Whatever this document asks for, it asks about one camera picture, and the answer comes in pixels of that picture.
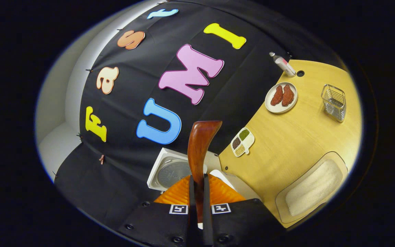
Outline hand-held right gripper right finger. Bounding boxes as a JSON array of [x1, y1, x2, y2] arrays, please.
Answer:
[[203, 173, 287, 247]]

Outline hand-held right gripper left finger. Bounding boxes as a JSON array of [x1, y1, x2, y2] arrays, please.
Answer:
[[117, 174, 198, 247]]

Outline white rice cooker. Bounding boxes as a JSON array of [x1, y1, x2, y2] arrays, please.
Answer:
[[147, 148, 262, 203]]

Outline brown wooden spoon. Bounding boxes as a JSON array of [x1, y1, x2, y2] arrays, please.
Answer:
[[187, 120, 223, 223]]

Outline white rice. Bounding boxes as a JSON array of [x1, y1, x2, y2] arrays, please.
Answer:
[[286, 160, 344, 216]]

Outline wire metal chopstick holder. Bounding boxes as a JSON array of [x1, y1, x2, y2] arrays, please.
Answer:
[[321, 84, 347, 123]]

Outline clear plastic tray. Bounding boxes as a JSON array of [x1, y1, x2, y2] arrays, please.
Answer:
[[275, 152, 349, 225]]

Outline white divided bean dish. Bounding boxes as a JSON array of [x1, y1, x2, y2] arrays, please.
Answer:
[[230, 127, 255, 157]]

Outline black backdrop cloth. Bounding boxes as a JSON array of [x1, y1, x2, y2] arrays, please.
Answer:
[[53, 0, 352, 237]]

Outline white round plate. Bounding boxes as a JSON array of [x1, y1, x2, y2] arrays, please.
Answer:
[[265, 82, 298, 114]]

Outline clear bottle with pink label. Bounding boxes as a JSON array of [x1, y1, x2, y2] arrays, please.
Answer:
[[269, 52, 297, 77]]

